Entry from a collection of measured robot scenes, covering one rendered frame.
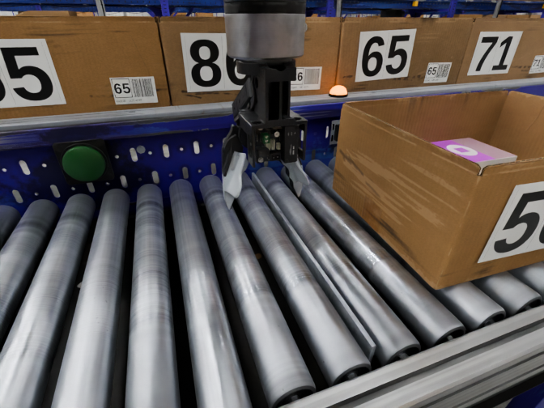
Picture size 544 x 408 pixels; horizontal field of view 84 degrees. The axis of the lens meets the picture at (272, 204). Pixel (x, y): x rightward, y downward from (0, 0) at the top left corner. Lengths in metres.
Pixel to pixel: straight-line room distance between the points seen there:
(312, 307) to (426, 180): 0.21
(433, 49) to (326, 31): 0.32
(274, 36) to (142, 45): 0.38
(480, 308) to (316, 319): 0.20
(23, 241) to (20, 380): 0.26
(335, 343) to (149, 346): 0.20
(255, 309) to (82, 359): 0.18
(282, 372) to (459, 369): 0.18
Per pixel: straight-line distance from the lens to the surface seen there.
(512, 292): 0.51
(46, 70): 0.71
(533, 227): 0.49
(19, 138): 0.70
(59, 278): 0.51
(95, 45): 0.70
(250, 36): 0.36
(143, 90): 0.70
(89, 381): 0.38
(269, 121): 0.36
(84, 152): 0.66
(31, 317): 0.46
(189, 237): 0.50
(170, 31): 0.69
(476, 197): 0.38
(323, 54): 0.78
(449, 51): 1.02
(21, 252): 0.59
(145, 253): 0.49
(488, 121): 0.82
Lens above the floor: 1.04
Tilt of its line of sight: 31 degrees down
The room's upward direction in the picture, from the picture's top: straight up
